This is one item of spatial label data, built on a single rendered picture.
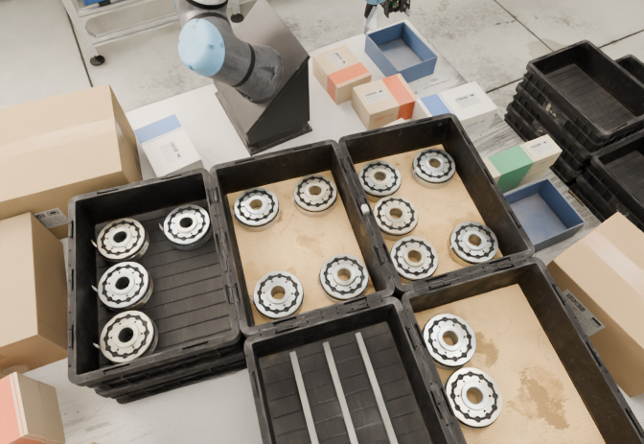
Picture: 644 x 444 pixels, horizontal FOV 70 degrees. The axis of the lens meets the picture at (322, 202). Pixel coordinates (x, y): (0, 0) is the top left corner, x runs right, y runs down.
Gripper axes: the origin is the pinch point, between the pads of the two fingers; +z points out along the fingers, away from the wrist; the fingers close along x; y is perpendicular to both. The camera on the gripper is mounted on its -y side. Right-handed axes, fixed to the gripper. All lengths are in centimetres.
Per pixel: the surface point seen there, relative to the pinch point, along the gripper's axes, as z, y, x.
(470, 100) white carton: 9.5, 31.0, 10.4
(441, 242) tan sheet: 1, 68, -24
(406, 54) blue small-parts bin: 18.2, -2.1, 9.6
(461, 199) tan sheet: 3, 60, -13
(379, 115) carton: 9.7, 22.7, -14.5
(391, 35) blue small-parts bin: 15.5, -9.9, 8.1
